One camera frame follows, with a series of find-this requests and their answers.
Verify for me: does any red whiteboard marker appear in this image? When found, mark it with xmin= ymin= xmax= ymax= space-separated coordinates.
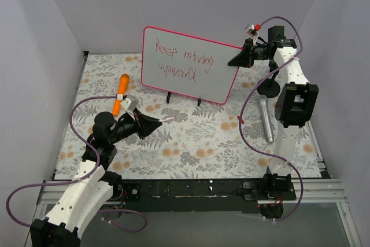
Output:
xmin=159 ymin=117 xmax=175 ymax=123

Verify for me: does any red marker cap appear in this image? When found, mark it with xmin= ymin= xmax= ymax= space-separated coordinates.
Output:
xmin=237 ymin=116 xmax=244 ymax=123

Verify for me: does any pink framed whiteboard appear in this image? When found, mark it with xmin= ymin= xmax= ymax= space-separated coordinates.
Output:
xmin=141 ymin=26 xmax=242 ymax=104

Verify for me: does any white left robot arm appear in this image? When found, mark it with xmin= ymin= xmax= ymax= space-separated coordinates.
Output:
xmin=30 ymin=109 xmax=162 ymax=246

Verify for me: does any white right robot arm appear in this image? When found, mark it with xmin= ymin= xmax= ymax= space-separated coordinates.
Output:
xmin=228 ymin=25 xmax=319 ymax=199

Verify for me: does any black microphone stand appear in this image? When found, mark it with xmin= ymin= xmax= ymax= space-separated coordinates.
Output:
xmin=257 ymin=71 xmax=280 ymax=98

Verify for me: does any silver microphone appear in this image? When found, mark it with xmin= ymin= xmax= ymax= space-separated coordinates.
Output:
xmin=257 ymin=95 xmax=274 ymax=143

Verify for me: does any floral patterned mat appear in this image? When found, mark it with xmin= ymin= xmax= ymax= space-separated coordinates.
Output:
xmin=54 ymin=54 xmax=275 ymax=180

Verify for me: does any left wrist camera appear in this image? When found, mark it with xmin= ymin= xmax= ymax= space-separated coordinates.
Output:
xmin=120 ymin=95 xmax=138 ymax=119

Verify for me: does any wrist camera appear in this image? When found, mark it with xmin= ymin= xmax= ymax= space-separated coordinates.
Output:
xmin=120 ymin=95 xmax=138 ymax=119
xmin=245 ymin=24 xmax=261 ymax=46

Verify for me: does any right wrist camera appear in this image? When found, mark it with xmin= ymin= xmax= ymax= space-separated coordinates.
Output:
xmin=245 ymin=24 xmax=261 ymax=46

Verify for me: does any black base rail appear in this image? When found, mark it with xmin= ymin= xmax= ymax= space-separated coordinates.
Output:
xmin=104 ymin=178 xmax=297 ymax=213

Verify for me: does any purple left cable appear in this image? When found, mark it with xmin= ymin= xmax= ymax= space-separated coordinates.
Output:
xmin=5 ymin=95 xmax=148 ymax=233

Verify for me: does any purple cable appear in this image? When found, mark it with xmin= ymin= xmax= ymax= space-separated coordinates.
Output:
xmin=5 ymin=95 xmax=148 ymax=233
xmin=238 ymin=16 xmax=305 ymax=222

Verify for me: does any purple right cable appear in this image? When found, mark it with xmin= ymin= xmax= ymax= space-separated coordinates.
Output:
xmin=238 ymin=16 xmax=305 ymax=222

